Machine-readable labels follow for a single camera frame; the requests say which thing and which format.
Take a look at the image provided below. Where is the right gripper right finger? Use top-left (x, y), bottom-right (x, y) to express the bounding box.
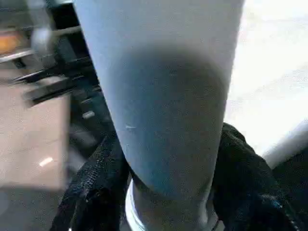
top-left (211, 122), bottom-right (301, 231)

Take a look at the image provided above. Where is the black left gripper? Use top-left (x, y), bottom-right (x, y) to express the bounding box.
top-left (55, 55), bottom-right (116, 145)

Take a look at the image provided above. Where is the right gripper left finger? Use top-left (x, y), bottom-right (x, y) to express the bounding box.
top-left (51, 133), bottom-right (132, 231)

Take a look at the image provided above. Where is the white plastic table leg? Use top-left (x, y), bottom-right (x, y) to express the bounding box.
top-left (74, 0), bottom-right (245, 231)

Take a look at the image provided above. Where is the white plastic table top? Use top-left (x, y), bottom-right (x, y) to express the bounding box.
top-left (125, 0), bottom-right (308, 231)

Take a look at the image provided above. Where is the black work mat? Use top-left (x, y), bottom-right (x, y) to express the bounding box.
top-left (48, 0), bottom-right (308, 231)

